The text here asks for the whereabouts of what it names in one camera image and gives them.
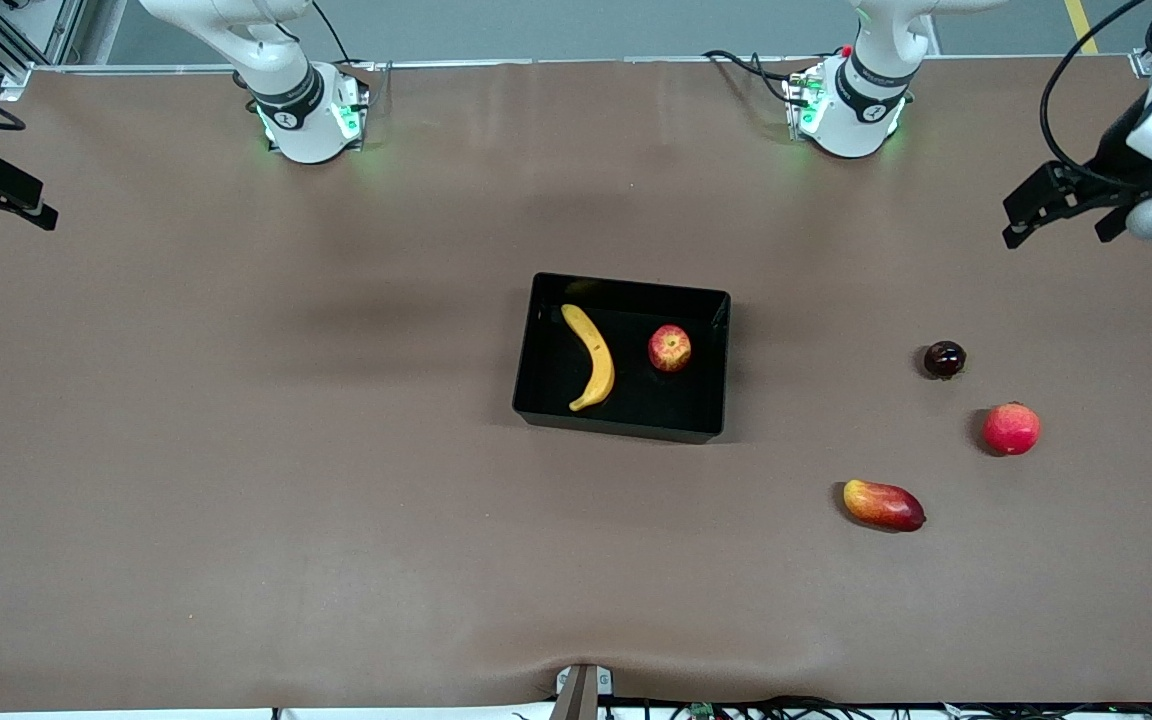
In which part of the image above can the yellow banana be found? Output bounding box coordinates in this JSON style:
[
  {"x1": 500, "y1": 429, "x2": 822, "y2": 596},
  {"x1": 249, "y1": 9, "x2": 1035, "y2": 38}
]
[{"x1": 560, "y1": 303, "x2": 617, "y2": 413}]

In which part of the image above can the black base cable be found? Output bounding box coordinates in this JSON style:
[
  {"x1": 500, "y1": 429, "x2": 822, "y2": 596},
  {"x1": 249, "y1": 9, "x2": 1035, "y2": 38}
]
[{"x1": 704, "y1": 48, "x2": 812, "y2": 109}]

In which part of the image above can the red yellow apple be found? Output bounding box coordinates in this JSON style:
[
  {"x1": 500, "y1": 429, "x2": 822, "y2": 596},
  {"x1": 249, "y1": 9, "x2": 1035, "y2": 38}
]
[{"x1": 647, "y1": 324, "x2": 693, "y2": 374}]

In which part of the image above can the black plastic box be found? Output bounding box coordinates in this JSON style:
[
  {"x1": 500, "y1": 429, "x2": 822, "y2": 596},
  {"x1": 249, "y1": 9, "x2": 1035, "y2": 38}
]
[{"x1": 512, "y1": 272, "x2": 732, "y2": 445}]

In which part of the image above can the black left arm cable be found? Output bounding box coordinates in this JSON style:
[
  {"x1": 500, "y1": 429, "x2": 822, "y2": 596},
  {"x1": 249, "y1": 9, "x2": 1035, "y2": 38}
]
[{"x1": 1039, "y1": 0, "x2": 1152, "y2": 191}]

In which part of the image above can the red yellow mango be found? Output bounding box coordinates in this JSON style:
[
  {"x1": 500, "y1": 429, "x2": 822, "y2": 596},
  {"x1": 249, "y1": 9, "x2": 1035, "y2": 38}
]
[{"x1": 842, "y1": 479, "x2": 927, "y2": 533}]

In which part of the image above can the metal table clamp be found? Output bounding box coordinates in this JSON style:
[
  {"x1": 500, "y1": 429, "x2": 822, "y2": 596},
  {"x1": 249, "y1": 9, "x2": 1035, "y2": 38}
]
[{"x1": 548, "y1": 663, "x2": 615, "y2": 720}]

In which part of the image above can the dark purple plum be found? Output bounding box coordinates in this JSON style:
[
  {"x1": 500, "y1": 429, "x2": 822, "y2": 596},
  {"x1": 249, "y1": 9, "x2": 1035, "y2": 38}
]
[{"x1": 923, "y1": 340, "x2": 967, "y2": 381}]

